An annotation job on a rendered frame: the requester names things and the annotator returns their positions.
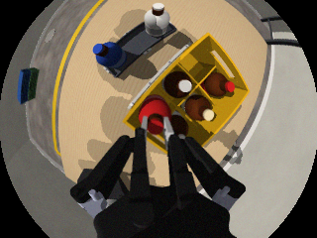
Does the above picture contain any red bottle with pale label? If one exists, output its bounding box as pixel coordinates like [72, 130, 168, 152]
[139, 94, 171, 135]

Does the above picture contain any dark brown bottle with cream cap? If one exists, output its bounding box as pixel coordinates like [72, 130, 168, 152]
[180, 92, 214, 121]

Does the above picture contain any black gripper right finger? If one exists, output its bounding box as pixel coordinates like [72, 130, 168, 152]
[163, 117, 246, 224]

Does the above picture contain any blue bottle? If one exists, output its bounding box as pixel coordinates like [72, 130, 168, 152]
[93, 42, 127, 68]

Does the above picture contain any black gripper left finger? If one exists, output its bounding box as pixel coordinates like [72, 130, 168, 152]
[70, 116, 154, 228]

